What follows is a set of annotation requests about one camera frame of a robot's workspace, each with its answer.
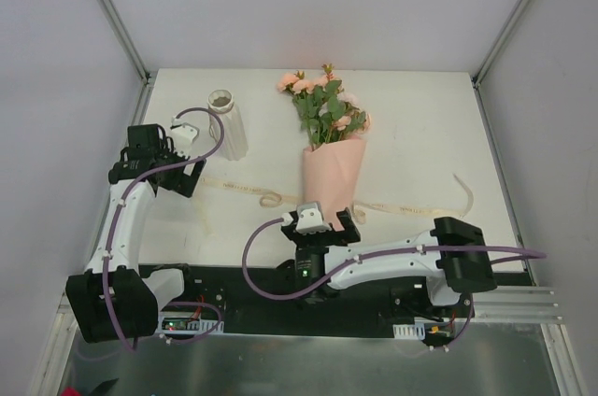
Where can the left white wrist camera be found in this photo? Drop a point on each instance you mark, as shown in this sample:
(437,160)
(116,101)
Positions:
(183,135)

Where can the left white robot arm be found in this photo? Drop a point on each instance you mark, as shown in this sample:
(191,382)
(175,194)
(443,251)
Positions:
(110,299)

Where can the small peach flower stem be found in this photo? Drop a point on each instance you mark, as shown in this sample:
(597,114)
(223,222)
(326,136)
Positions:
(326,89)

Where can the cream gold-lettered ribbon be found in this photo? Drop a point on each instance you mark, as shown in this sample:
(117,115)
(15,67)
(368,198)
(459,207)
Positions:
(286,194)

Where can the pale pink rose stem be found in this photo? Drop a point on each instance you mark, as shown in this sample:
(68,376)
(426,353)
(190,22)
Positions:
(346,103)

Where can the aluminium frame extrusion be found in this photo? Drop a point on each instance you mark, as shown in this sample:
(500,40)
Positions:
(518,305)

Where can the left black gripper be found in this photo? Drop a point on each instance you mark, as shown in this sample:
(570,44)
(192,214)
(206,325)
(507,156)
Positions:
(185,176)

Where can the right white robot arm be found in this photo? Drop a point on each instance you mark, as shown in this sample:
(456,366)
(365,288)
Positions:
(450,257)

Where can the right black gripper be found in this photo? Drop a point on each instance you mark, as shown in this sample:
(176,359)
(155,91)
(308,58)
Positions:
(337,234)

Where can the pink wrapping paper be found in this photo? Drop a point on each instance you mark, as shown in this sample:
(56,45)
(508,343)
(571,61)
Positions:
(330,175)

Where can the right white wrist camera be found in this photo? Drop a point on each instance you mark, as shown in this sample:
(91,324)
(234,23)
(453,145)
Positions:
(310,219)

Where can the peach double rose stem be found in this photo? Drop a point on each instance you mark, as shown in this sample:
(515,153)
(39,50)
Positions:
(294,85)

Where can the white ribbed ceramic vase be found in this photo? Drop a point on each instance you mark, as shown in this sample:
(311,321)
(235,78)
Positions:
(234,146)

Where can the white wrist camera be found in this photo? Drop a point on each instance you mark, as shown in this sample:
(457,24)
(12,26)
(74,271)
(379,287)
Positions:
(310,219)
(183,135)

